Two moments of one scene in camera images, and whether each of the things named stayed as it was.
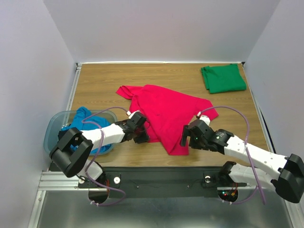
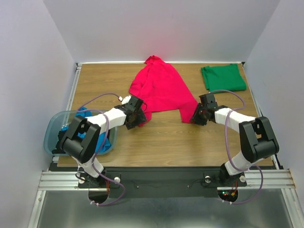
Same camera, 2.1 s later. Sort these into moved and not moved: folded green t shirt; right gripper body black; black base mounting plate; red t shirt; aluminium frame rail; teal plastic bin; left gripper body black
Moved: red t shirt; left gripper body black; right gripper body black
Not moved: folded green t shirt; black base mounting plate; aluminium frame rail; teal plastic bin
